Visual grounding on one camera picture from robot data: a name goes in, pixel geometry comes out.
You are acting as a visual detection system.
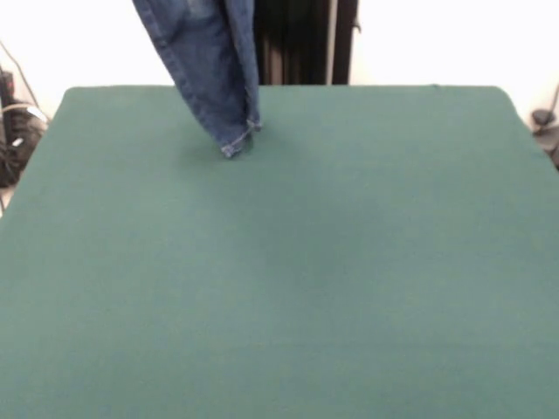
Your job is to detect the black cable bundle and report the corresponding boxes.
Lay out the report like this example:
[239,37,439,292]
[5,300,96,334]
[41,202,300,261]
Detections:
[0,38,49,189]

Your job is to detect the dark green table cloth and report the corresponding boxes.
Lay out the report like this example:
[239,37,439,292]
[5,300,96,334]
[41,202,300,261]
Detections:
[0,85,559,419]

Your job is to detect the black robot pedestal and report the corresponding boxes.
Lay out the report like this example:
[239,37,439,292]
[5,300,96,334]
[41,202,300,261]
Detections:
[255,0,363,86]

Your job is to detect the black stand leg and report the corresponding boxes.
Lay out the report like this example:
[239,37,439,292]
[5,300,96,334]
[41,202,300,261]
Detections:
[530,85,559,171]

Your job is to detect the blue denim jeans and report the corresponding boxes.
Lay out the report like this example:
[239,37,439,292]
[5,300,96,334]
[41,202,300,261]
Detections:
[133,0,264,159]

